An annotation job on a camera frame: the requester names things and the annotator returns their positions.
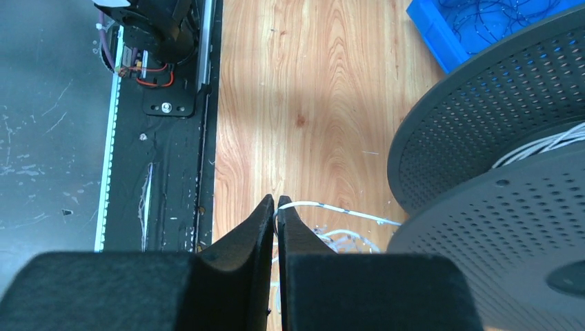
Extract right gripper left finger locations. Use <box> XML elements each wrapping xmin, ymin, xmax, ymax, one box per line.
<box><xmin>1</xmin><ymin>195</ymin><xmax>274</xmax><ymax>330</ymax></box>

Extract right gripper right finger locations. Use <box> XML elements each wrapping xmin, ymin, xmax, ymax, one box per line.
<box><xmin>276</xmin><ymin>195</ymin><xmax>483</xmax><ymax>330</ymax></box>

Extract white thin wire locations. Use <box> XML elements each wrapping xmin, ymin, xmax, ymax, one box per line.
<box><xmin>269</xmin><ymin>120</ymin><xmax>585</xmax><ymax>316</ymax></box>

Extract black cable spool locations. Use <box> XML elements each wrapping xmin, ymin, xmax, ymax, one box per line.
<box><xmin>388</xmin><ymin>5</ymin><xmax>584</xmax><ymax>330</ymax></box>

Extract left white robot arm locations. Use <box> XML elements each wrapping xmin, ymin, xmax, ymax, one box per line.
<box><xmin>94</xmin><ymin>0</ymin><xmax>199</xmax><ymax>64</ymax></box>

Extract blue plastic bin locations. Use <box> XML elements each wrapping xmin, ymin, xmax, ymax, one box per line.
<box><xmin>406</xmin><ymin>0</ymin><xmax>584</xmax><ymax>74</ymax></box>

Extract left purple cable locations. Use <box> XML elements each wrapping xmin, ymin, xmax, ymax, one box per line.
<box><xmin>97</xmin><ymin>10</ymin><xmax>119</xmax><ymax>74</ymax></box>

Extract thin wires in blue bin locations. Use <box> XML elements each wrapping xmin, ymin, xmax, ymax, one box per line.
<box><xmin>436</xmin><ymin>0</ymin><xmax>563</xmax><ymax>44</ymax></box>

